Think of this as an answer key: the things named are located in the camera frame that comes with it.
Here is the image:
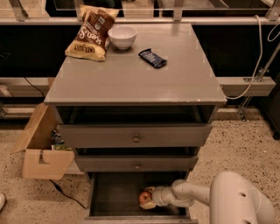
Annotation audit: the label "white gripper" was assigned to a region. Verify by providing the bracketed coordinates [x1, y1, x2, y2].
[140, 186, 175, 210]

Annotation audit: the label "red apple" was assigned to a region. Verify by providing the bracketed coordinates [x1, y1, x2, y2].
[139, 191, 151, 204]

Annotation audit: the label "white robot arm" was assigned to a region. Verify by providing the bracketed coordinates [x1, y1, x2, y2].
[139, 171, 276, 224]

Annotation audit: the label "grey open bottom drawer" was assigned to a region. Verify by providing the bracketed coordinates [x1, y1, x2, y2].
[77, 172, 198, 224]

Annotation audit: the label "grey top drawer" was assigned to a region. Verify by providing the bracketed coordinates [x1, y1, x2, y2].
[58, 123, 213, 148]

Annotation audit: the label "grey middle drawer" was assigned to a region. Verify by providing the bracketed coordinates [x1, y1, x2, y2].
[76, 155, 198, 172]

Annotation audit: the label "grey wooden drawer cabinet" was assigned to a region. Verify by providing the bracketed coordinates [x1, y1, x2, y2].
[44, 23, 228, 224]

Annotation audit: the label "items inside cardboard box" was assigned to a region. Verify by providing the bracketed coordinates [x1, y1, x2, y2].
[52, 129, 71, 151]

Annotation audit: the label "open cardboard box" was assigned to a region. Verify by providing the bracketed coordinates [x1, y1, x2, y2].
[10, 103, 79, 180]

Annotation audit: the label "dark blue candy bar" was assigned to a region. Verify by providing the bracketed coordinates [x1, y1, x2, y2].
[138, 48, 167, 69]

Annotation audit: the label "white shoe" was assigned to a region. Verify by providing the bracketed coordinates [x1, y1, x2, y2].
[0, 192, 6, 212]

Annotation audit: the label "white ceramic bowl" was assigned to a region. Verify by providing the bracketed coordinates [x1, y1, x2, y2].
[108, 26, 137, 50]

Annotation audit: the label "brown yellow chip bag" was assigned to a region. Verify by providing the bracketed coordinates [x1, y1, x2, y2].
[65, 5, 119, 61]

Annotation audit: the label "metal railing bar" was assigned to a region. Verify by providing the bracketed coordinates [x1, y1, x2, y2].
[0, 16, 280, 25]

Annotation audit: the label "black floor cable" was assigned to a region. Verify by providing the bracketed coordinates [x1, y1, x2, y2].
[48, 178, 88, 210]

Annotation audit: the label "white hanging cable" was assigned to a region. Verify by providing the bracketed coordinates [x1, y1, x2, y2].
[225, 14, 263, 101]

